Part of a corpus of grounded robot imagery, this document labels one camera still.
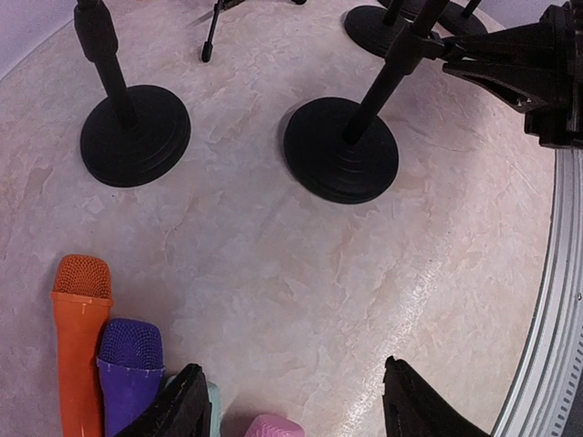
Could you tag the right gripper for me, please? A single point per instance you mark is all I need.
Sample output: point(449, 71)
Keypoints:
point(556, 119)

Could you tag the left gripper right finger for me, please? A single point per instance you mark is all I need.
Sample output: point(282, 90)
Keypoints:
point(413, 408)

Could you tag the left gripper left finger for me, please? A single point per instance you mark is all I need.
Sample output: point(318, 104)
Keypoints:
point(183, 409)

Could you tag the mint green toy microphone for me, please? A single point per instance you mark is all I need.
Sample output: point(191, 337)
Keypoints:
point(210, 426)

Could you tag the purple toy microphone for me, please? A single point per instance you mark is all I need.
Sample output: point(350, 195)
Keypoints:
point(131, 367)

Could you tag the pink toy microphone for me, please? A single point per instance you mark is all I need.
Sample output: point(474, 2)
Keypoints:
point(272, 425)

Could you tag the orange toy microphone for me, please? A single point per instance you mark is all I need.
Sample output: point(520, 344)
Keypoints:
point(82, 300)

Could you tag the black tripod microphone stand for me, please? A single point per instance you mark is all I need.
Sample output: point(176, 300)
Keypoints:
point(224, 6)

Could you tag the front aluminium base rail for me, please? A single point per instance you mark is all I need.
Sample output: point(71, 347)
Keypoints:
point(543, 392)

